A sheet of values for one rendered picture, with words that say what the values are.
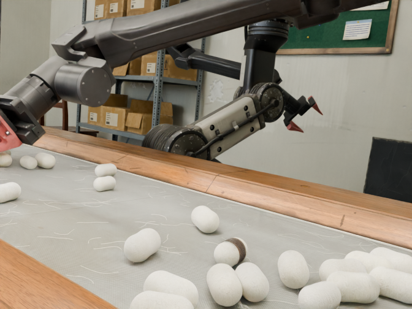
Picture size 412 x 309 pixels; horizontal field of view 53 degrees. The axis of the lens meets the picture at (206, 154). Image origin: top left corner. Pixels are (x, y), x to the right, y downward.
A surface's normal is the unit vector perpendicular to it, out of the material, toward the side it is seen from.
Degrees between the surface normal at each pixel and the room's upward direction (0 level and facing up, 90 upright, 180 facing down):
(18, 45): 90
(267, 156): 90
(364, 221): 45
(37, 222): 0
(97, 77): 94
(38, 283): 0
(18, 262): 0
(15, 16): 90
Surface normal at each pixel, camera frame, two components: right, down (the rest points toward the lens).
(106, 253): 0.10, -0.99
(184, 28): 0.02, 0.70
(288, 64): -0.70, 0.03
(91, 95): 0.80, 0.22
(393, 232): -0.37, -0.67
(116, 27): -0.07, -0.67
